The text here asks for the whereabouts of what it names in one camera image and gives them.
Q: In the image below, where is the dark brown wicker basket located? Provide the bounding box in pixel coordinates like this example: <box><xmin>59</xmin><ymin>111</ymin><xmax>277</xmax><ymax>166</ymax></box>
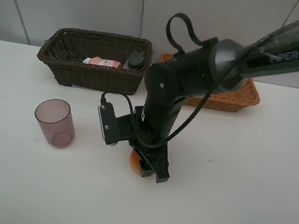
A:
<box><xmin>37</xmin><ymin>28</ymin><xmax>153</xmax><ymax>95</ymax></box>

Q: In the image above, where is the orange wicker basket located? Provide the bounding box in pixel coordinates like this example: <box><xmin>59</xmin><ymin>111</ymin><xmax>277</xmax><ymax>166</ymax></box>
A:
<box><xmin>153</xmin><ymin>52</ymin><xmax>260</xmax><ymax>112</ymax></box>

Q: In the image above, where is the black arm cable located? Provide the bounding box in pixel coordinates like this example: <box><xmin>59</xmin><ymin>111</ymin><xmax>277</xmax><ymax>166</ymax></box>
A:
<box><xmin>94</xmin><ymin>0</ymin><xmax>299</xmax><ymax>169</ymax></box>

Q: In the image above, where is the translucent purple plastic cup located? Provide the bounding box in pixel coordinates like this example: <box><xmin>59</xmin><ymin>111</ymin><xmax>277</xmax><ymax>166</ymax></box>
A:
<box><xmin>34</xmin><ymin>99</ymin><xmax>75</xmax><ymax>148</ymax></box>

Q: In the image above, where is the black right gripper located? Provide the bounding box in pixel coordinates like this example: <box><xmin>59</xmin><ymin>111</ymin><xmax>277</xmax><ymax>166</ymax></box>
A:
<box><xmin>129</xmin><ymin>106</ymin><xmax>170</xmax><ymax>184</ymax></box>

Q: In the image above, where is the red orange peach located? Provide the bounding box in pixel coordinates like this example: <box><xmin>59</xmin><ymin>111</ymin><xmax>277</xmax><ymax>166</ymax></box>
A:
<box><xmin>130</xmin><ymin>150</ymin><xmax>141</xmax><ymax>175</ymax></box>

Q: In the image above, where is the pink bottle white cap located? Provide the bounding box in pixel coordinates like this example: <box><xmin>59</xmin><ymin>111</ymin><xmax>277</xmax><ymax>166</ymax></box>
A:
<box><xmin>82</xmin><ymin>57</ymin><xmax>121</xmax><ymax>68</ymax></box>

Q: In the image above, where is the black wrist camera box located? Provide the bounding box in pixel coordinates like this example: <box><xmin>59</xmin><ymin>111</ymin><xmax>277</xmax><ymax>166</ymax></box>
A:
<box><xmin>98</xmin><ymin>102</ymin><xmax>135</xmax><ymax>146</ymax></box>

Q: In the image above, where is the dark grey pump bottle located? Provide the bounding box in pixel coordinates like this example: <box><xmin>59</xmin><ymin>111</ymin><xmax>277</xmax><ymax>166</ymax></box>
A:
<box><xmin>122</xmin><ymin>51</ymin><xmax>146</xmax><ymax>72</ymax></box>

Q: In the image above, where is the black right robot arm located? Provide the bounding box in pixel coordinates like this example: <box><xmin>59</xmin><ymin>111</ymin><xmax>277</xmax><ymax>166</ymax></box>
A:
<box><xmin>129</xmin><ymin>13</ymin><xmax>299</xmax><ymax>183</ymax></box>

